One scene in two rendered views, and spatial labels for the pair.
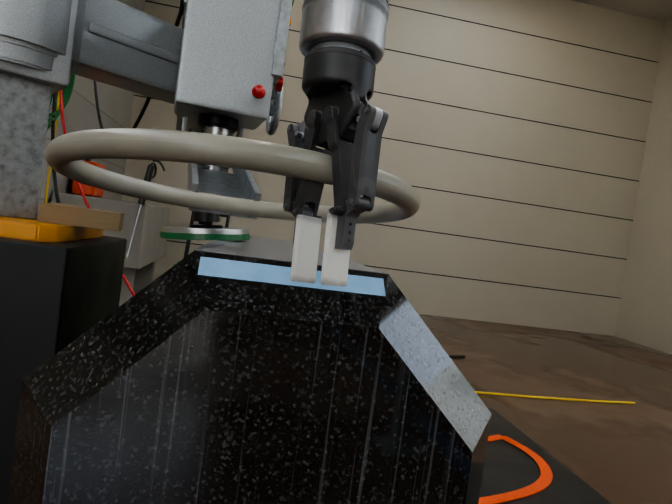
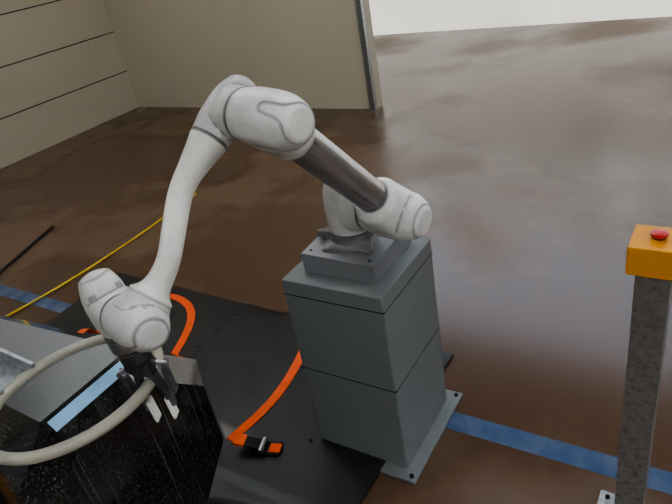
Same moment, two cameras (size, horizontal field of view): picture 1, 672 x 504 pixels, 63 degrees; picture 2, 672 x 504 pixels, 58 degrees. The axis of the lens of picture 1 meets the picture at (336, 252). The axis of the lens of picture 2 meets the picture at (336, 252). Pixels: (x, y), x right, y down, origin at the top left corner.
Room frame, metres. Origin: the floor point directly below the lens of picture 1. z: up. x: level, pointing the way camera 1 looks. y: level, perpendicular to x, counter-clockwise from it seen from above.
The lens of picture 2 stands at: (-0.68, 0.48, 1.88)
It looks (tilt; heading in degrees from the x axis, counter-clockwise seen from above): 29 degrees down; 316
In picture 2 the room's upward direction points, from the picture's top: 11 degrees counter-clockwise
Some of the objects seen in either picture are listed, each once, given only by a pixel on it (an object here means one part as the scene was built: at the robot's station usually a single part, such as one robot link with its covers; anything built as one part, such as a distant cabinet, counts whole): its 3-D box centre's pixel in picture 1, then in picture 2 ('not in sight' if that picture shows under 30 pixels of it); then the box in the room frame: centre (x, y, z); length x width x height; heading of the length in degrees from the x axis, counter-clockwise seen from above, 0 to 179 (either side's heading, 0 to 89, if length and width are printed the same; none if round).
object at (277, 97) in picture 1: (262, 105); not in sight; (1.53, 0.26, 1.18); 0.15 x 0.10 x 0.15; 18
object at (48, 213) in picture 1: (83, 217); not in sight; (1.50, 0.70, 0.81); 0.20 x 0.10 x 0.05; 107
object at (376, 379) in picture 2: not in sight; (372, 345); (0.61, -0.85, 0.40); 0.50 x 0.50 x 0.80; 10
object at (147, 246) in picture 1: (114, 253); not in sight; (4.38, 1.77, 0.43); 1.30 x 0.62 x 0.86; 10
